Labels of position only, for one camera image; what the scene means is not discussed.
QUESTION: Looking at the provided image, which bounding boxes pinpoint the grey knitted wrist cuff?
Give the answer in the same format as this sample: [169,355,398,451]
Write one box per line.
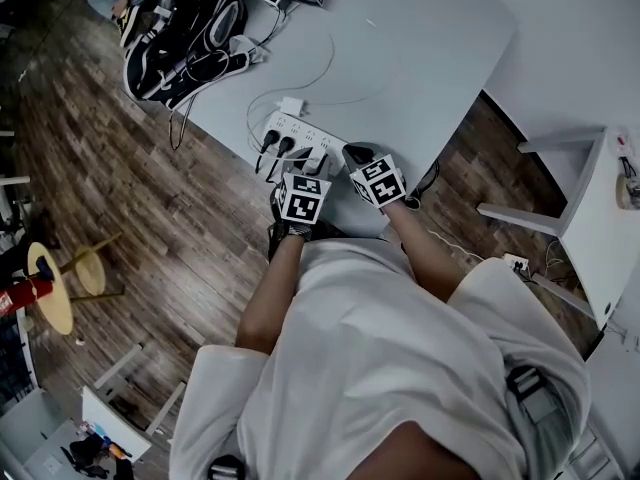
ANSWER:
[283,221,315,243]

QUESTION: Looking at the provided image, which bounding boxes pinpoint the red cylinder canister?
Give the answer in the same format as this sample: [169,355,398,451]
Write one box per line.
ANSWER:
[0,275,55,319]

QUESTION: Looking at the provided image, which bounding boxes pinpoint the white cable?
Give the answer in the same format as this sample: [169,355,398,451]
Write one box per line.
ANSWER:
[246,17,404,169]

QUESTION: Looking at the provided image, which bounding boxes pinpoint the small white extension socket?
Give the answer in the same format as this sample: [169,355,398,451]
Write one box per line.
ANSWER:
[502,251,531,275]

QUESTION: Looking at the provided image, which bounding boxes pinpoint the black grey backpack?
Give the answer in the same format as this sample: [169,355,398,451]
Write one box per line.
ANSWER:
[123,0,271,112]

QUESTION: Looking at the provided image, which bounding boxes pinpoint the grey harness strap buckle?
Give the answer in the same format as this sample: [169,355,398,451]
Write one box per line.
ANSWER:
[503,365,561,425]
[207,453,247,480]

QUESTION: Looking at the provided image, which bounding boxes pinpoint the person's neck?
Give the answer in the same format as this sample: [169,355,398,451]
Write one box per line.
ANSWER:
[347,420,484,480]

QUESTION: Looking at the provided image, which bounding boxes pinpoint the white charger with cable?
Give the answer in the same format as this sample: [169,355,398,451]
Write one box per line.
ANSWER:
[247,30,336,107]

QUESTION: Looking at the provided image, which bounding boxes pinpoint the white side table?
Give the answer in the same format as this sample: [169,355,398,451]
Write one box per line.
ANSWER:
[476,126,640,330]

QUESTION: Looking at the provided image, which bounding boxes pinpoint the person's white shirt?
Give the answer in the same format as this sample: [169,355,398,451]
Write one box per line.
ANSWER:
[169,237,594,480]

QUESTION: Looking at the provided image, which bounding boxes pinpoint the round wooden side table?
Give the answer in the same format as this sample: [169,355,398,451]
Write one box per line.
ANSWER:
[27,231,126,337]

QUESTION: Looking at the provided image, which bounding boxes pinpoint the white charger adapter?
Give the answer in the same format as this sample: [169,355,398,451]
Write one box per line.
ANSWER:
[273,96,308,118]

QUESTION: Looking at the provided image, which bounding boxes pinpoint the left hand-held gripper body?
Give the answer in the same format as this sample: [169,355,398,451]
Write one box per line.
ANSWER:
[269,170,334,226]

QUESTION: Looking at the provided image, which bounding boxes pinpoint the white power strip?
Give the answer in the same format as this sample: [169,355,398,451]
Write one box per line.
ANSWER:
[261,109,350,165]

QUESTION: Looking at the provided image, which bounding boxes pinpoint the dark storage rack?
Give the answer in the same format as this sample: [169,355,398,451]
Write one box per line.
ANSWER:
[0,312,36,414]

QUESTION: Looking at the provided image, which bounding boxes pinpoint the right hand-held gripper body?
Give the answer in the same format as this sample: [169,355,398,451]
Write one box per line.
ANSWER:
[348,153,408,211]

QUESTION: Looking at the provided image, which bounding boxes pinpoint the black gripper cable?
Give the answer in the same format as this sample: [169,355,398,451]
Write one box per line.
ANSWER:
[259,5,291,49]

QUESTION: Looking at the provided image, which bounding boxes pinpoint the person's right forearm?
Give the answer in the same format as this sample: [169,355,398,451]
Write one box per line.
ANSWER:
[383,201,464,303]

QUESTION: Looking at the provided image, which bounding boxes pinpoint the person's left forearm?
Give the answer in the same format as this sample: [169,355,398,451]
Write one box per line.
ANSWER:
[234,232,312,355]

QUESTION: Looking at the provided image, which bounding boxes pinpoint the black power plug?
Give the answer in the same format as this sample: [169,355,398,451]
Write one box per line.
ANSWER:
[268,135,297,184]
[254,128,280,175]

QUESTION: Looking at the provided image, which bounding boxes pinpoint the black cable bundle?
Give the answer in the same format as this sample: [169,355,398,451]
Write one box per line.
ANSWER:
[403,160,441,212]

